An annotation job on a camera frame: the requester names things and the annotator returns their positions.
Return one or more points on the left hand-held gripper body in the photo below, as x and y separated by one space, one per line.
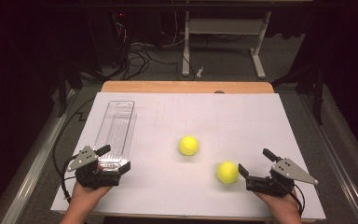
96 179

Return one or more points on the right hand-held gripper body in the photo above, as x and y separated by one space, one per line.
289 170

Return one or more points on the yellow tennis ball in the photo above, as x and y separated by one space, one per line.
188 145
227 172

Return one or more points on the clear plastic container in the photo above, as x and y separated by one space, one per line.
118 124

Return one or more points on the person's left hand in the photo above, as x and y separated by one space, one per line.
85 195

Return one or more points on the person's right hand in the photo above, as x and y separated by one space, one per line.
282 205

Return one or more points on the black metal stand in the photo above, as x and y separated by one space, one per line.
62 93
318 99

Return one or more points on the white board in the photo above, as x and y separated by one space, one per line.
183 118

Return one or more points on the wooden table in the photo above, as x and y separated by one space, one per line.
167 87

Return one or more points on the small white object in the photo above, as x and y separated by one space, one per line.
200 72

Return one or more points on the black computer tower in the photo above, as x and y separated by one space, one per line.
112 37

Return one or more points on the grey metal rail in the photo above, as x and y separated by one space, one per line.
34 174
338 161

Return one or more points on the white metal desk frame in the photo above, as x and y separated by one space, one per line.
223 26

